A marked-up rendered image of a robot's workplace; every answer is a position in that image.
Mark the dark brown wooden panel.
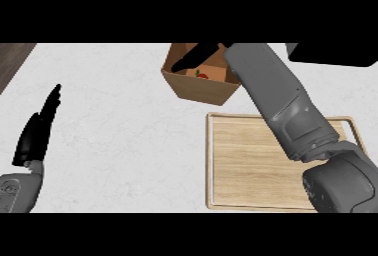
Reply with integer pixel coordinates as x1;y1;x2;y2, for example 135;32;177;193
0;43;38;96

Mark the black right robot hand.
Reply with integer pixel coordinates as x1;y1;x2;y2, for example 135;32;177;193
169;43;236;73

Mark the black appliance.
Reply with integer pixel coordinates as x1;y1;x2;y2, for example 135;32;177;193
285;43;378;68

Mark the pale wooden tray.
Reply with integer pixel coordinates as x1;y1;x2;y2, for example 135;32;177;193
205;112;369;213

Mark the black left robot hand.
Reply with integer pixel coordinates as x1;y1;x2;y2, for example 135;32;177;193
10;83;63;167

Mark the brown cardboard box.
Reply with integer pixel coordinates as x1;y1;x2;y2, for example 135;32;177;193
161;43;242;107

